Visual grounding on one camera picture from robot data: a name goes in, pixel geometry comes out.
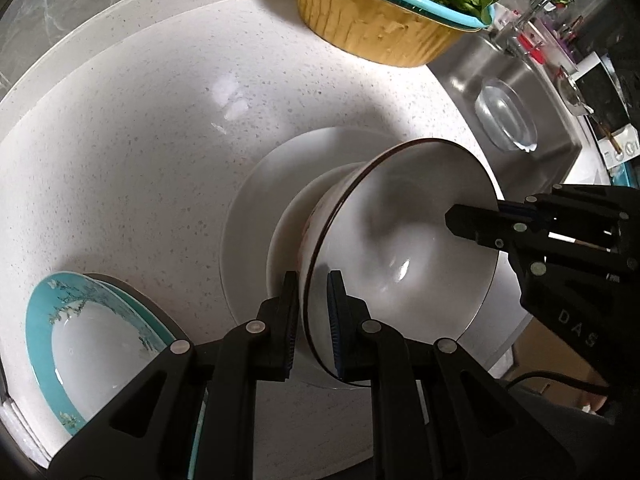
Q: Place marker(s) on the stainless steel sink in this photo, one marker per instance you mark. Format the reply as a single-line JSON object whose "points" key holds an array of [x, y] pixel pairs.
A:
{"points": [[460, 75]]}

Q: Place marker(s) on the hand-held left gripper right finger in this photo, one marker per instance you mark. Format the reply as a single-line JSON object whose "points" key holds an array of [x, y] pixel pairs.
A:
{"points": [[336, 330]]}

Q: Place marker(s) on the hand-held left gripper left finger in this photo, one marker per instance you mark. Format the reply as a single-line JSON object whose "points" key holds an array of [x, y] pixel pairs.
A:
{"points": [[292, 330]]}

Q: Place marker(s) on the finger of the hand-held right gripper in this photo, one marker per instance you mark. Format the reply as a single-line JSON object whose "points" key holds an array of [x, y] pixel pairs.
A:
{"points": [[575, 207], [475, 225]]}

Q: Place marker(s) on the large white plate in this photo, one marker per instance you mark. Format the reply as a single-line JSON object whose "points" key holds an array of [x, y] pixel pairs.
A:
{"points": [[250, 220]]}

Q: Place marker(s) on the teal-rimmed floral plate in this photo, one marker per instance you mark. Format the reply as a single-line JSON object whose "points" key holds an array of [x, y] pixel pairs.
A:
{"points": [[150, 310], [42, 340]]}

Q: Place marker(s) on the yellow plastic basin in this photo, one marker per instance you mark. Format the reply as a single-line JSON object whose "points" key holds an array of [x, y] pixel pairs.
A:
{"points": [[370, 30]]}

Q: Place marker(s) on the chrome faucet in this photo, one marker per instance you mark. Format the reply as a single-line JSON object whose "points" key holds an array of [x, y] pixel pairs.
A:
{"points": [[520, 25]]}

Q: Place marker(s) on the clear glass bowl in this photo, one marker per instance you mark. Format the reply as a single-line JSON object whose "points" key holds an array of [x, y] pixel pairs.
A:
{"points": [[505, 115]]}

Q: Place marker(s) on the large white bowl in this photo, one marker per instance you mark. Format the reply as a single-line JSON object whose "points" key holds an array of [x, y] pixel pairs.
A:
{"points": [[295, 230]]}

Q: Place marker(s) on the white bowl with dark rim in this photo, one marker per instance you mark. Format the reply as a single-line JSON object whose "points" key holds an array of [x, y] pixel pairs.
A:
{"points": [[410, 240]]}

